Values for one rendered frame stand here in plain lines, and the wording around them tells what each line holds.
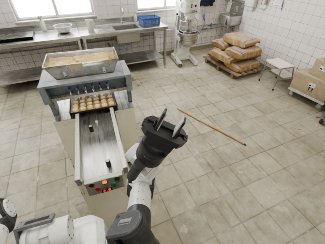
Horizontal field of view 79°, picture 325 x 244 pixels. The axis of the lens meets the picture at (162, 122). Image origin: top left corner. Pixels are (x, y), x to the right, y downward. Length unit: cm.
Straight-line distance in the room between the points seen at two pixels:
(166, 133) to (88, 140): 119
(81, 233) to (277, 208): 203
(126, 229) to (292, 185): 225
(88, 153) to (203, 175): 138
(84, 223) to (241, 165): 216
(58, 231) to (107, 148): 99
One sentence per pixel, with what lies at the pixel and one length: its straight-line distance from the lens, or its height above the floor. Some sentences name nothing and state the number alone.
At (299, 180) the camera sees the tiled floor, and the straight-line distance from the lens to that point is 279.
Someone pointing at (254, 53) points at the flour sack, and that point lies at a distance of 458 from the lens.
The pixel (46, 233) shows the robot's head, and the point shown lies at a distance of 64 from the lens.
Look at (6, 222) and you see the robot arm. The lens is 99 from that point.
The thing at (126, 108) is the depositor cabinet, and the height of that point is 84.
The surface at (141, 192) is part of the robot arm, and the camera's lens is 82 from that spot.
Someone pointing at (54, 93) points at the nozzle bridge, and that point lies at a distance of 188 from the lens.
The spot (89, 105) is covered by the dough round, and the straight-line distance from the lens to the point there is 188.
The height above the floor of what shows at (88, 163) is 84.
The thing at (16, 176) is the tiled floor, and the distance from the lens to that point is 289.
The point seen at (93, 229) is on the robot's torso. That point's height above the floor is 129.
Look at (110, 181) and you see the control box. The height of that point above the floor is 80.
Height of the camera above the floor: 192
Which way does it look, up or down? 39 degrees down
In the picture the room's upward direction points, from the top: straight up
